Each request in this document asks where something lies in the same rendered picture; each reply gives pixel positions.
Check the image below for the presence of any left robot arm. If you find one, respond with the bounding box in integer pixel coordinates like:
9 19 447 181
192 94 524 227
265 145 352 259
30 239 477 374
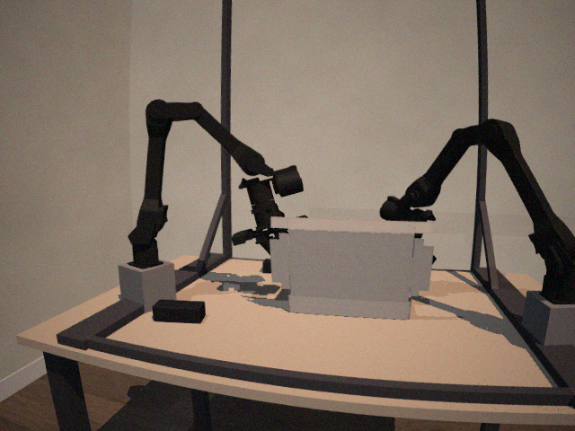
380 119 575 304

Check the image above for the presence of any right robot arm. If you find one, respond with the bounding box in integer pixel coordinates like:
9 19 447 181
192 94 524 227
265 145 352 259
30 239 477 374
128 100 304 269

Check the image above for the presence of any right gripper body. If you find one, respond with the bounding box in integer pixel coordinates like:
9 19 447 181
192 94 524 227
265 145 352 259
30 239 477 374
232 199 288 246

